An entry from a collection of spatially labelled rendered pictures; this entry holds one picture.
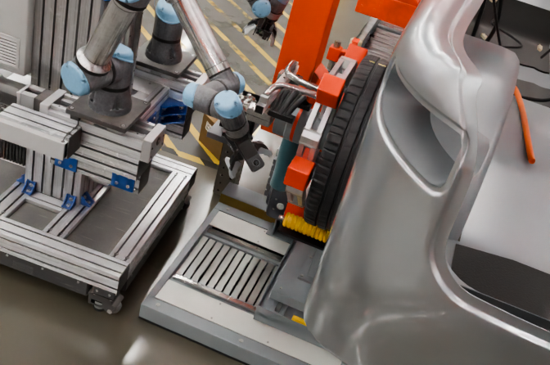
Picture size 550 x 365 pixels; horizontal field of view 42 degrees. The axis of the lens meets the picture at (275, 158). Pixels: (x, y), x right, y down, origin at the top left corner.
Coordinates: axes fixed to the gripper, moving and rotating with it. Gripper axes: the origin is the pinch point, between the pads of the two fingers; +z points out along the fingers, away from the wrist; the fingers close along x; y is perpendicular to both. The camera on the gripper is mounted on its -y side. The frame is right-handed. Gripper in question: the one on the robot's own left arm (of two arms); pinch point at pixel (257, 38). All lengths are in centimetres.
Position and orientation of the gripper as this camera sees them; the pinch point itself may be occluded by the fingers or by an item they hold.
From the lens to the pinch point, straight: 333.0
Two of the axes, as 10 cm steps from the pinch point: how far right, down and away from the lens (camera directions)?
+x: 9.1, 3.8, 1.8
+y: -2.3, 8.0, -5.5
